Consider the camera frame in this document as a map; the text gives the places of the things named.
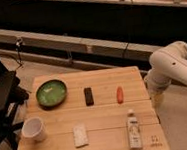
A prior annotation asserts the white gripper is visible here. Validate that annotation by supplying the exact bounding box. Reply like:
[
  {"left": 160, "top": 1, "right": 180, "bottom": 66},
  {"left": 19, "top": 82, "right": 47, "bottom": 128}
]
[{"left": 144, "top": 69, "right": 169, "bottom": 108}]

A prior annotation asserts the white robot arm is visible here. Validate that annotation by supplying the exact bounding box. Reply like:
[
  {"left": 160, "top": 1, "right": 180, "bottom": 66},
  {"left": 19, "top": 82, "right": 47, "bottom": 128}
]
[{"left": 145, "top": 41, "right": 187, "bottom": 107}]

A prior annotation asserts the white ceramic cup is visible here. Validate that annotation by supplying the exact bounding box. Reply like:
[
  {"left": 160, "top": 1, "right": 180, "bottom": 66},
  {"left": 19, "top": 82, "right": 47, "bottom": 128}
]
[{"left": 21, "top": 117, "right": 46, "bottom": 142}]

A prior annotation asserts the white plastic bottle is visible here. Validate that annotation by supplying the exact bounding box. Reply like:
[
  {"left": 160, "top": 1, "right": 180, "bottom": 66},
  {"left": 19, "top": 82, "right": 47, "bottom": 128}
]
[{"left": 127, "top": 109, "right": 143, "bottom": 150}]

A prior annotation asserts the orange carrot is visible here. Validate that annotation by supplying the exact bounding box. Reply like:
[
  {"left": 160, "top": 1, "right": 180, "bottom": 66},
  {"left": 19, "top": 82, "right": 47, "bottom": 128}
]
[{"left": 116, "top": 87, "right": 124, "bottom": 104}]

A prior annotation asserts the wooden folding table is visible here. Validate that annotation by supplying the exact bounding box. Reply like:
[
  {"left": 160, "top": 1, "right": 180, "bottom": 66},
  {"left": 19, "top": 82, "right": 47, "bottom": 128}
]
[{"left": 17, "top": 66, "right": 169, "bottom": 150}]

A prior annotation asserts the black rectangular block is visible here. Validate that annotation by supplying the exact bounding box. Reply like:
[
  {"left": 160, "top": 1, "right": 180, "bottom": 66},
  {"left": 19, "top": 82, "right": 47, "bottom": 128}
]
[{"left": 84, "top": 87, "right": 94, "bottom": 106}]

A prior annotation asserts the white sponge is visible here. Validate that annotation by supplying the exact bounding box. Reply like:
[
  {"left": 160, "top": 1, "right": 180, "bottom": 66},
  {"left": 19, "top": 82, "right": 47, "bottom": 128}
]
[{"left": 73, "top": 124, "right": 89, "bottom": 148}]

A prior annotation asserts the green bowl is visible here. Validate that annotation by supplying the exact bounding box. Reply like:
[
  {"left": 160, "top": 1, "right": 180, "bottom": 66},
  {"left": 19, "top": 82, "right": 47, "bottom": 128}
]
[{"left": 36, "top": 79, "right": 67, "bottom": 108}]

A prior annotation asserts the black equipment stand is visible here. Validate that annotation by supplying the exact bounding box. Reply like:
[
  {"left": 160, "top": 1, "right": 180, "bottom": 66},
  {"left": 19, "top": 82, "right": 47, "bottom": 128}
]
[{"left": 0, "top": 61, "right": 29, "bottom": 150}]

